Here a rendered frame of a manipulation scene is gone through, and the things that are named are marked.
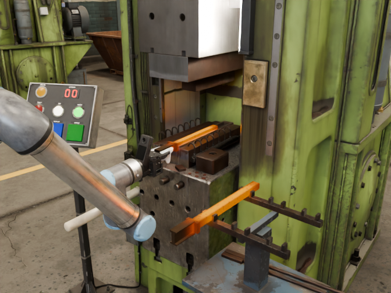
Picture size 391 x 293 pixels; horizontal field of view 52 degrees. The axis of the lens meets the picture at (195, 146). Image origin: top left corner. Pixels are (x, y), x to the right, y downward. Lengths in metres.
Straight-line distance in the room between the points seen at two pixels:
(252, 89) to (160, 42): 0.40
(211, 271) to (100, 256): 1.40
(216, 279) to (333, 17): 1.13
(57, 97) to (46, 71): 4.46
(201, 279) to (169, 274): 0.51
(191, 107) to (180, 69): 0.50
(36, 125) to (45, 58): 5.39
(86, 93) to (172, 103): 0.39
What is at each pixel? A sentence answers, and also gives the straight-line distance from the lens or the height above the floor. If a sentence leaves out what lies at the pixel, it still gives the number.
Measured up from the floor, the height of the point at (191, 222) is 0.96.
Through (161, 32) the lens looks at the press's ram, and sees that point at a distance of 1.60.
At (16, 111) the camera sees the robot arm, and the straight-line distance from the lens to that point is 1.05.
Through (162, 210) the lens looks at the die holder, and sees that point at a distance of 1.75.
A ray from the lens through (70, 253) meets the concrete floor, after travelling 2.83.
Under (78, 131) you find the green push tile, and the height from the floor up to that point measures 1.01.
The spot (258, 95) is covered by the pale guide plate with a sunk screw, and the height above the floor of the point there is 1.23.
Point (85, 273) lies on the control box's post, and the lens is 2.39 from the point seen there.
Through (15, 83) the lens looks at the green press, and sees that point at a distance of 6.30.
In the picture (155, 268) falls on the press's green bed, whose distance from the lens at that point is 1.97.
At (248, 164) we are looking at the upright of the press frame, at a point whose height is 0.94.
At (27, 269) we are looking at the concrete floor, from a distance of 2.78.
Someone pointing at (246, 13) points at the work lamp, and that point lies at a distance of 1.50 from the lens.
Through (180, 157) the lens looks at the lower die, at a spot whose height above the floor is 0.95.
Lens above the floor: 1.57
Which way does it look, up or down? 20 degrees down
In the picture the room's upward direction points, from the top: straight up
